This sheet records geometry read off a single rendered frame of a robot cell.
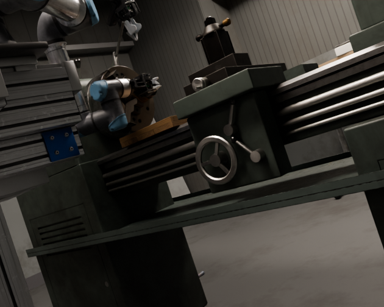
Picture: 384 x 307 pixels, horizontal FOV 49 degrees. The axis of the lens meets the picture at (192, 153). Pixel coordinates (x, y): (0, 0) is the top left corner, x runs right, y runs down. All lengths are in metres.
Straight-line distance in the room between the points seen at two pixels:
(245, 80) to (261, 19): 3.75
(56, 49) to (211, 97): 0.65
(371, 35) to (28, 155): 0.98
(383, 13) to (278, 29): 3.55
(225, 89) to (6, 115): 0.60
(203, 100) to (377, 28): 0.52
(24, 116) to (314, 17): 3.76
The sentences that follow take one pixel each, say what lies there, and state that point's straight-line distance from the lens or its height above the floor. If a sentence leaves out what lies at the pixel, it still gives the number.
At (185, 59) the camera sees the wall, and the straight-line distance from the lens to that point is 5.09.
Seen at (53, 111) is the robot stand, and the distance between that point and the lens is 1.22.
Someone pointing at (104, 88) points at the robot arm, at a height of 1.08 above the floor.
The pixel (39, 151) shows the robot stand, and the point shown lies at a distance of 1.22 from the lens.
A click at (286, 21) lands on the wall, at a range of 4.77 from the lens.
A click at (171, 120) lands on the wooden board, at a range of 1.55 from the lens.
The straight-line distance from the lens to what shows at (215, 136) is 1.30.
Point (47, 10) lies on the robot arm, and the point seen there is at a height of 1.30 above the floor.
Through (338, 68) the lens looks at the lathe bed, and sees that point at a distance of 1.24.
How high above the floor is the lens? 0.74
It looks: level
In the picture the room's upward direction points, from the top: 19 degrees counter-clockwise
